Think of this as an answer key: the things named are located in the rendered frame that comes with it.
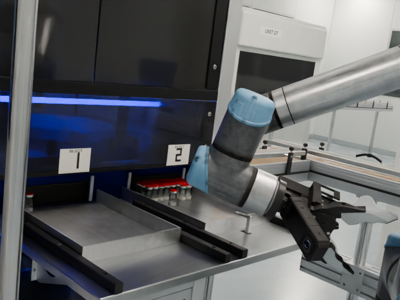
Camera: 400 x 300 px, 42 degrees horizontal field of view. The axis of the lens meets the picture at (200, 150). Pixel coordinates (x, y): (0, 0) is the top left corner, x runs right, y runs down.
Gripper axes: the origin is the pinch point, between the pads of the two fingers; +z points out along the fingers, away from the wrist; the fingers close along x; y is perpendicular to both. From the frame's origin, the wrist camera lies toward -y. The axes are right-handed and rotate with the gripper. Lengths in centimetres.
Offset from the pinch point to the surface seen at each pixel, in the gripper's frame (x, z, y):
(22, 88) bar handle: -20, -56, -24
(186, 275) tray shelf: 23.4, -27.5, -1.1
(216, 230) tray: 32.0, -23.1, 24.0
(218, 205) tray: 43, -23, 47
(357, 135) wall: 384, 235, 814
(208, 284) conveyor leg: 94, -11, 64
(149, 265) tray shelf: 25.9, -35.0, 0.0
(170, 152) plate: 32, -42, 47
